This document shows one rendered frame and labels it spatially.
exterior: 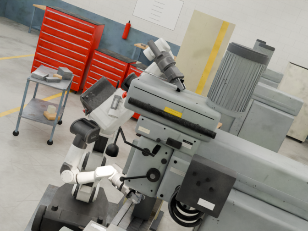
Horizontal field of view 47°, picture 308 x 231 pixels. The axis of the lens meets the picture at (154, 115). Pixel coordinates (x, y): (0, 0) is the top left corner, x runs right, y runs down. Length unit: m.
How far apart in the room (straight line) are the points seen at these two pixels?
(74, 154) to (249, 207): 1.05
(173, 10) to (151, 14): 0.69
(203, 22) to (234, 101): 1.89
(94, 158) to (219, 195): 1.30
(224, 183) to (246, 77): 0.50
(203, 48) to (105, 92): 1.55
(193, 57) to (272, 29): 7.38
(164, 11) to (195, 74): 7.60
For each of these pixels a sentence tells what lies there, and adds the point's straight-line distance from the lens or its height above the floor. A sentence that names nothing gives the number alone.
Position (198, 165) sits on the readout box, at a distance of 1.50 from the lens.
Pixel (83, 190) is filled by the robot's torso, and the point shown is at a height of 0.75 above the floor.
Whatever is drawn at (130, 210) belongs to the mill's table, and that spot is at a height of 0.91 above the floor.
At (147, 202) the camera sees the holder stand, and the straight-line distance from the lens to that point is 2.41.
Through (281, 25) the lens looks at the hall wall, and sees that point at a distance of 10.80.
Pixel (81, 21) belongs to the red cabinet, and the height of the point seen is 1.41.
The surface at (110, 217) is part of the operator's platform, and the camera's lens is 3.28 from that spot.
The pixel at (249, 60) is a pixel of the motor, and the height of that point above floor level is 2.16.
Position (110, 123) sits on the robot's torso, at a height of 1.50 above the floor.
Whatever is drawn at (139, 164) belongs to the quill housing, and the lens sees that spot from 1.86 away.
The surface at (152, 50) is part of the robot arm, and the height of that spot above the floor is 2.04.
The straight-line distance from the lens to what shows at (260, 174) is 1.78.
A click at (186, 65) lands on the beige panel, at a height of 1.78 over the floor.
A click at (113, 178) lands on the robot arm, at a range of 2.10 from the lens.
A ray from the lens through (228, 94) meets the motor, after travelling 1.69.
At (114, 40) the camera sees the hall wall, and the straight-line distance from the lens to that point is 11.48.
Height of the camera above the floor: 2.28
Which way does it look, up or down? 18 degrees down
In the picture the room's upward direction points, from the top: 20 degrees clockwise
